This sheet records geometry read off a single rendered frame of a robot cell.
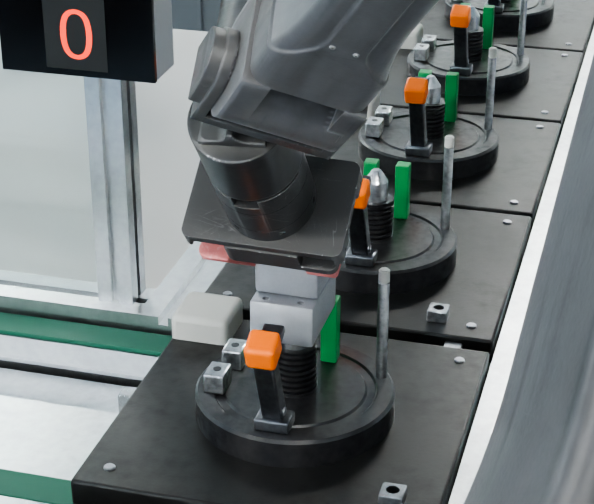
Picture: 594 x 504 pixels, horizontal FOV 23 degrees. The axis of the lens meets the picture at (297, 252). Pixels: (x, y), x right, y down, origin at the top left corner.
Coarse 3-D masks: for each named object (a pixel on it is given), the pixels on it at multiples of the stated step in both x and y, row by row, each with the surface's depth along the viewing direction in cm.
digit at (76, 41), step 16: (48, 0) 104; (64, 0) 104; (80, 0) 104; (96, 0) 103; (48, 16) 105; (64, 16) 105; (80, 16) 104; (96, 16) 104; (48, 32) 105; (64, 32) 105; (80, 32) 105; (96, 32) 104; (48, 48) 106; (64, 48) 106; (80, 48) 105; (96, 48) 105; (48, 64) 107; (64, 64) 106; (80, 64) 106; (96, 64) 106
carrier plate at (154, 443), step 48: (240, 336) 112; (144, 384) 106; (192, 384) 106; (432, 384) 106; (480, 384) 106; (144, 432) 100; (192, 432) 100; (432, 432) 100; (96, 480) 95; (144, 480) 95; (192, 480) 95; (240, 480) 95; (288, 480) 95; (336, 480) 95; (384, 480) 95; (432, 480) 95
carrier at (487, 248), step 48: (384, 192) 121; (384, 240) 123; (432, 240) 123; (480, 240) 128; (528, 240) 132; (240, 288) 119; (336, 288) 119; (432, 288) 119; (480, 288) 119; (432, 336) 113; (480, 336) 112
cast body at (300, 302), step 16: (256, 272) 96; (272, 272) 96; (288, 272) 96; (304, 272) 95; (256, 288) 97; (272, 288) 97; (288, 288) 96; (304, 288) 96; (320, 288) 96; (256, 304) 96; (272, 304) 96; (288, 304) 96; (304, 304) 96; (320, 304) 97; (256, 320) 97; (272, 320) 96; (288, 320) 96; (304, 320) 96; (320, 320) 98; (288, 336) 96; (304, 336) 96
